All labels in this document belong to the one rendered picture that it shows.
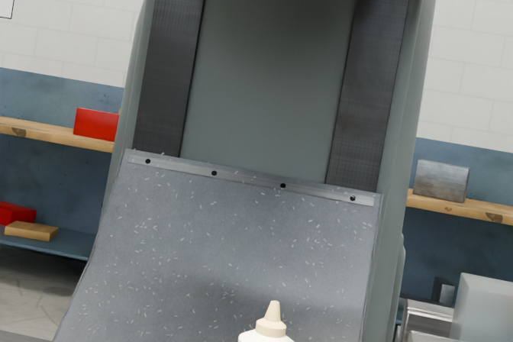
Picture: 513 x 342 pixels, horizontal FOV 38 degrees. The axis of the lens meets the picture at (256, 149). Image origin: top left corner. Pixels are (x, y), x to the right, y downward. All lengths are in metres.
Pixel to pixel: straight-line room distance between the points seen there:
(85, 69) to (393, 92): 4.27
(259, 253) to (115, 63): 4.19
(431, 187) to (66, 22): 2.61
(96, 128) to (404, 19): 3.61
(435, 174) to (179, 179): 3.38
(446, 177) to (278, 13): 3.36
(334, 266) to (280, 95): 0.21
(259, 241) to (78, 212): 4.26
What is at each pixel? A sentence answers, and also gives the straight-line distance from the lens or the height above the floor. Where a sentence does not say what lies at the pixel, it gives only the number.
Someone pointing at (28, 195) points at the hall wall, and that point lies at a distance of 5.21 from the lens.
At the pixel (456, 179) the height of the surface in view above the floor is 1.00.
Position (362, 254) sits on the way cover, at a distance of 0.85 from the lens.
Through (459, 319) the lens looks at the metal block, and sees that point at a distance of 0.52.
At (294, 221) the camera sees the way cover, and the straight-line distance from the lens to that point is 0.86.
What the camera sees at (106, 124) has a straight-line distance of 4.37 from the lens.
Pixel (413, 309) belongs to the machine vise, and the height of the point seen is 1.07.
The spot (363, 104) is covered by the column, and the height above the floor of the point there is 1.22.
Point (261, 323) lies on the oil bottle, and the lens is 0.50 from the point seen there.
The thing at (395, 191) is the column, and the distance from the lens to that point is 0.90.
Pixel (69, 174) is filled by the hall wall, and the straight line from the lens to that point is 5.08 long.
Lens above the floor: 1.20
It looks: 3 degrees down
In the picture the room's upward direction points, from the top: 10 degrees clockwise
